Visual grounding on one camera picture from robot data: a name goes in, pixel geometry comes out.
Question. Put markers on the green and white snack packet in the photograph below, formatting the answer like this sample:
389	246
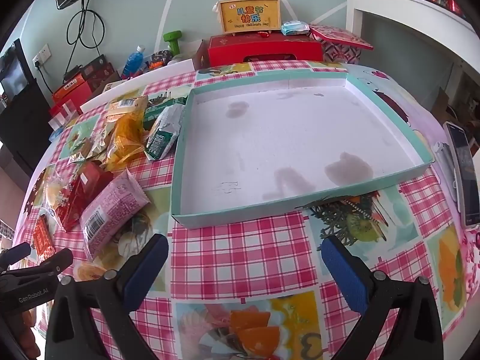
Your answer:
163	135

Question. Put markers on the black smartphone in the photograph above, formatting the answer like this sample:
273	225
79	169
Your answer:
463	172

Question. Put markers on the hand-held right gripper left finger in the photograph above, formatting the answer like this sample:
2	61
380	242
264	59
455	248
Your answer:
148	270

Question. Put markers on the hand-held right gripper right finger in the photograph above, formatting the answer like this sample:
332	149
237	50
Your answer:
345	273

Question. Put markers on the blue water bottle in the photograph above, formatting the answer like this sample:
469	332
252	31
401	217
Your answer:
132	63

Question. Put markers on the orange clear snack packet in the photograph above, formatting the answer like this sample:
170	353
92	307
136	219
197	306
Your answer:
125	138

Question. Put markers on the green dumbbell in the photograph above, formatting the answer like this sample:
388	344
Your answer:
173	43

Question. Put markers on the white shelf unit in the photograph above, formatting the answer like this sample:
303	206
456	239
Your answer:
412	11

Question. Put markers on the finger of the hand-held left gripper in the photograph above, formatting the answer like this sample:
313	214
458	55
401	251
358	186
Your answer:
17	253
41	266

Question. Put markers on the black appliance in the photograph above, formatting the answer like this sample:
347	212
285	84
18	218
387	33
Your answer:
13	71

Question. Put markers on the yellow and white box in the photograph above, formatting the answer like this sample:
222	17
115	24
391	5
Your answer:
114	86

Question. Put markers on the white power bank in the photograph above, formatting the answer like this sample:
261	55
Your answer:
444	165

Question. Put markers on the pink snack packet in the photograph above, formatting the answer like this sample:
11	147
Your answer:
112	210

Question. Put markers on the small green snack packet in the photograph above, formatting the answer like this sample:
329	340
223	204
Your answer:
153	114

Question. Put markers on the person's left hand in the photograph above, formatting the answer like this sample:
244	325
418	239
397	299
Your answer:
20	335

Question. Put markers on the wet wipes pack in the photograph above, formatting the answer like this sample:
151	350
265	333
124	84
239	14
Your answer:
295	28

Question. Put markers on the black cabinet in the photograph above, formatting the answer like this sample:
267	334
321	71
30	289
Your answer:
22	127

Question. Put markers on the pile of small toys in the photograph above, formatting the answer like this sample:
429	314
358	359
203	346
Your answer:
157	60

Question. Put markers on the stacked cardboard boxes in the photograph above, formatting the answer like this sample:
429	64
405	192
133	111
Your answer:
446	105

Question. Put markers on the red gift box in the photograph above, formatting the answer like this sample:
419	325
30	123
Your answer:
262	47

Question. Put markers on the white wall socket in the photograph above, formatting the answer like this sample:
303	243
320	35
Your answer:
42	55

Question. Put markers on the clear plastic box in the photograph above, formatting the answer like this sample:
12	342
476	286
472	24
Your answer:
62	116

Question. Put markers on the small red and white packet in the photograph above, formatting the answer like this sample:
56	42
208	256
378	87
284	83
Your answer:
43	238

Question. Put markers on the teal shallow cardboard box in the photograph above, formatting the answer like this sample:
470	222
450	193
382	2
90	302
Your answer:
285	138

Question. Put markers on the patterned gift box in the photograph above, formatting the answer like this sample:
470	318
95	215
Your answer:
339	55

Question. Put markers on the orange box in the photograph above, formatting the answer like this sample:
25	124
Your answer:
71	84

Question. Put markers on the beige brick-print snack packet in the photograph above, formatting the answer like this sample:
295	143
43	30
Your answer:
120	107

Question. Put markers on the clear bun packet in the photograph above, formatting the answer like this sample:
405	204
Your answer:
52	193

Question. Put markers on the dark brown box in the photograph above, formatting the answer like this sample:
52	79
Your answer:
95	71

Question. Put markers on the pink plaid printed tablecloth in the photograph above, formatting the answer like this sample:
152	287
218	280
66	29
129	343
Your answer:
240	247

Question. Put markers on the red patterned box lid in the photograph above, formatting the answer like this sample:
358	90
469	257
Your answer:
337	36

